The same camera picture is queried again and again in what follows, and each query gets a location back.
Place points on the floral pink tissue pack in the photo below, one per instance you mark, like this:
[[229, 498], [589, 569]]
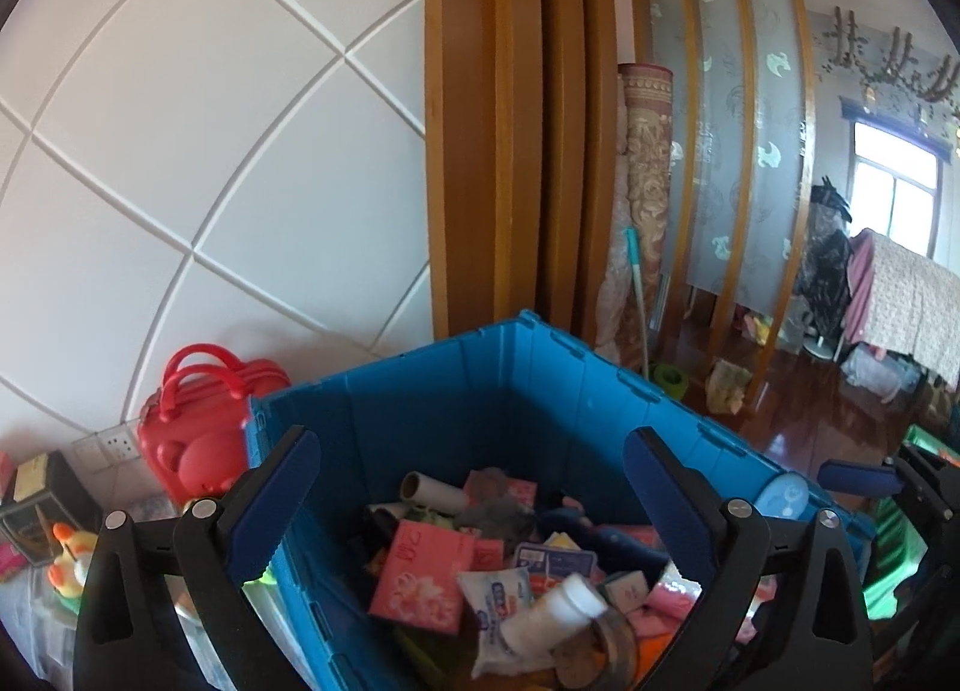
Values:
[[420, 578]]

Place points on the dark grey cloth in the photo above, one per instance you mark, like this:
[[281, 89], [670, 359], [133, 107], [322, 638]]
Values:
[[499, 518]]

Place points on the wooden wall frame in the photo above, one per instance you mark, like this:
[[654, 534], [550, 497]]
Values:
[[510, 136]]

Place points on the white blue-rimmed packet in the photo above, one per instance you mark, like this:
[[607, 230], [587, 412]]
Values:
[[551, 560]]

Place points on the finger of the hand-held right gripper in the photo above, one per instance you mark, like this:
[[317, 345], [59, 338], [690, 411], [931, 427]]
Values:
[[855, 479]]

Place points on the five-hole wall socket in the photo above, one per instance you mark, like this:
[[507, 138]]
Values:
[[118, 448]]

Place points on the window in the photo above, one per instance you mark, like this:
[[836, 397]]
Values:
[[896, 188]]

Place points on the green plastic stool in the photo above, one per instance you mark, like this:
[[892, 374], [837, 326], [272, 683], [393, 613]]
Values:
[[896, 556]]

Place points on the white-capped pill bottle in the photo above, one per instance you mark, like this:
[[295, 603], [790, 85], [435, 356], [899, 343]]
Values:
[[547, 612]]

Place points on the vine wall decoration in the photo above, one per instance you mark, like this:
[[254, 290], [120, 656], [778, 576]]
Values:
[[900, 57]]

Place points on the round blue lid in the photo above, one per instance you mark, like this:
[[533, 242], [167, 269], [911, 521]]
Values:
[[781, 496]]

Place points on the wooden slatted glass partition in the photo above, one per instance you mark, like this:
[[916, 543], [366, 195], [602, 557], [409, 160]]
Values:
[[735, 136]]

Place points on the floral hanging cloth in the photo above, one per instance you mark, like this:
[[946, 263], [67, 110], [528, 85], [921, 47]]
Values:
[[907, 301]]

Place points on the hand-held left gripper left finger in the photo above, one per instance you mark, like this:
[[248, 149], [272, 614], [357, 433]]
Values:
[[274, 503]]

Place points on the rolled patterned mat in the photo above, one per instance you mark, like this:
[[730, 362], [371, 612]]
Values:
[[645, 158]]

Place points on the crumpled pale bag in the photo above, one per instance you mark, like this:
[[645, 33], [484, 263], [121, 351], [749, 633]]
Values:
[[729, 385]]

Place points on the orange and white plush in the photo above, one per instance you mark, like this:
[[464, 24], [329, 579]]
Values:
[[71, 560]]

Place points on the red toy suitcase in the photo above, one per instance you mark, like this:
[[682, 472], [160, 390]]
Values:
[[195, 428]]

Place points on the clear tape roll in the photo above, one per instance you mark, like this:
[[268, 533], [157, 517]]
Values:
[[600, 653]]

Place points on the yellow flat packet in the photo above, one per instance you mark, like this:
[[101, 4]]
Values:
[[31, 479]]

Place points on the wall light switch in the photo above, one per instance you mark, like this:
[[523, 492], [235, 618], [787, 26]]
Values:
[[86, 456]]

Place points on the black gift box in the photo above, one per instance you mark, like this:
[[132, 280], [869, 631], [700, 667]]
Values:
[[45, 518]]

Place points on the white paper roll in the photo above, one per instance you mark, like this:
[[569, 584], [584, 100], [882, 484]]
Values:
[[431, 492]]

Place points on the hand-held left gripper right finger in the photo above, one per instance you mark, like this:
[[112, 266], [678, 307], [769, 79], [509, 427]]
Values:
[[671, 511]]

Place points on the dark hanging clothes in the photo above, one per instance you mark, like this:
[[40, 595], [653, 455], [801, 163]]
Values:
[[825, 263]]

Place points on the blue plastic crate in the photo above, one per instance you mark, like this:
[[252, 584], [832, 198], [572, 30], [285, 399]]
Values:
[[487, 376]]

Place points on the white wet wipes pack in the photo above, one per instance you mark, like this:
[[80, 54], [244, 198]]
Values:
[[491, 608]]

